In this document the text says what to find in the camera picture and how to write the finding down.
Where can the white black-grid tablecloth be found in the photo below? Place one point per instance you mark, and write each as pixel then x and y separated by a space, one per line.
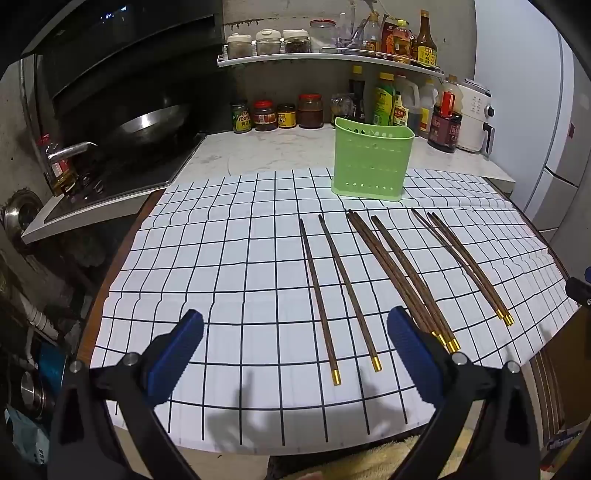
pixel 231 277

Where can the printed cardboard box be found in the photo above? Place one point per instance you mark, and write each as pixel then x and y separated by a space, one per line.
pixel 568 443

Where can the white refrigerator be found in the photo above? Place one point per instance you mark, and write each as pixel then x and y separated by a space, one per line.
pixel 521 69

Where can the dark bottle yellow label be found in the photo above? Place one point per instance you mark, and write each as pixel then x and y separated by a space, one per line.
pixel 425 46

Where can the brown red-lid sauce jar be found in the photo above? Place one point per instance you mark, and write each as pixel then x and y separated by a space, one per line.
pixel 310 113

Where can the white air fryer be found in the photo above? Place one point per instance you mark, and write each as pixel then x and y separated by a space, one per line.
pixel 473 115

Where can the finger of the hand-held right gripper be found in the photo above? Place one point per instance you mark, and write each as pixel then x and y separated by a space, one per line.
pixel 579 291

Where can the steel wok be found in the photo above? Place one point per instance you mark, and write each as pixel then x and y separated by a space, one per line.
pixel 147 124

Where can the row of wooden chopsticks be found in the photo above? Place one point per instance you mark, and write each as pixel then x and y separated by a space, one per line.
pixel 349 295

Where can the translucent plastic jug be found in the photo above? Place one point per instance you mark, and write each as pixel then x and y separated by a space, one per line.
pixel 427 110

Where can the black range hood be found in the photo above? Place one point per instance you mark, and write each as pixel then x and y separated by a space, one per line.
pixel 129 50

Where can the white plastic jug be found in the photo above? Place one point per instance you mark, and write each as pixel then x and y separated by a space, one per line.
pixel 406 101

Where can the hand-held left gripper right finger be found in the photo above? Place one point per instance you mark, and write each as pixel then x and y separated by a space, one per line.
pixel 413 355

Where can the green-label jar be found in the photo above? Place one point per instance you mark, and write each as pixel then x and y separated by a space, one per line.
pixel 241 120

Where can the white wall shelf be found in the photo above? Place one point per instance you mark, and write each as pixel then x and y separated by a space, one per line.
pixel 323 59

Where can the black cooktop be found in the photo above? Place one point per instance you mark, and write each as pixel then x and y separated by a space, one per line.
pixel 134 180

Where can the yellow-label jar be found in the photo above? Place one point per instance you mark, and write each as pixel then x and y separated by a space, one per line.
pixel 286 117

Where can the clear spice bag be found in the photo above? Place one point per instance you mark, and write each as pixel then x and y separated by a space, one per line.
pixel 340 108

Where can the white-lid spice jar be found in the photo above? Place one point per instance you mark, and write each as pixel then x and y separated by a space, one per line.
pixel 268 44
pixel 239 47
pixel 296 43

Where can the dark red-lid sauce jar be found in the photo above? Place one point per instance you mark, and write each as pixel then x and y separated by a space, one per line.
pixel 265 117

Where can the green bottle yellow cap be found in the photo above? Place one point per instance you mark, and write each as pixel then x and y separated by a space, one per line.
pixel 383 104

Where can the clear plastic bottle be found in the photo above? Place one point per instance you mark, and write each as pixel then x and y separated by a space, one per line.
pixel 371 34

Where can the round steel lid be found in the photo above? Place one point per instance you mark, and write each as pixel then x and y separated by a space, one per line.
pixel 21 214

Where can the white drain pipe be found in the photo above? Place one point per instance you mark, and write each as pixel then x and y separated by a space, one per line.
pixel 41 323

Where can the yellow oil bottle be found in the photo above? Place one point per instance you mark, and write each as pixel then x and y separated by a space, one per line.
pixel 402 44

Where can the tall cooking oil bottle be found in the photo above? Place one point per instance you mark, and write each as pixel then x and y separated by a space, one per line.
pixel 449 90

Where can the dark bottle red cap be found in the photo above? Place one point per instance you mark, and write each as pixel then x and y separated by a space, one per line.
pixel 444 131

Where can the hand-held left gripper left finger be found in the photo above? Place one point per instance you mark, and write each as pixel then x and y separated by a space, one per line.
pixel 178 350

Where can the red-lid clear plastic jar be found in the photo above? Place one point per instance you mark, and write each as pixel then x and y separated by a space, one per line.
pixel 322 37

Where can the green plastic utensil holder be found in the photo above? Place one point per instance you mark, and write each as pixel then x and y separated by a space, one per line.
pixel 369 159

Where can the small steel pot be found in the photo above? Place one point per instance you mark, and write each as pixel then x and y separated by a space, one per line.
pixel 32 392

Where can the crumpled plastic bag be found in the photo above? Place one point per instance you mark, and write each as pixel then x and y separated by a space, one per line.
pixel 25 436

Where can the red-cap oil bottle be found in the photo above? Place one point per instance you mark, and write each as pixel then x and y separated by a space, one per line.
pixel 57 173

